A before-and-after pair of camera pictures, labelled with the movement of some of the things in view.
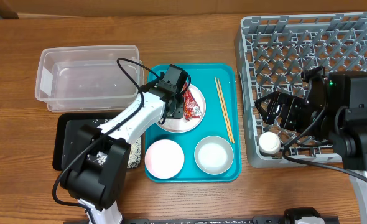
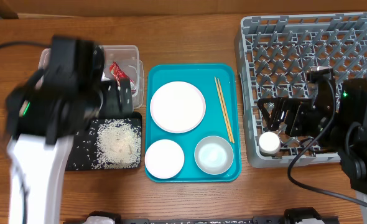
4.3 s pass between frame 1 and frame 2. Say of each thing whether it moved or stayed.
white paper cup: stayed
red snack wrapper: moved
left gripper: moved
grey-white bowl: stayed
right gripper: stayed
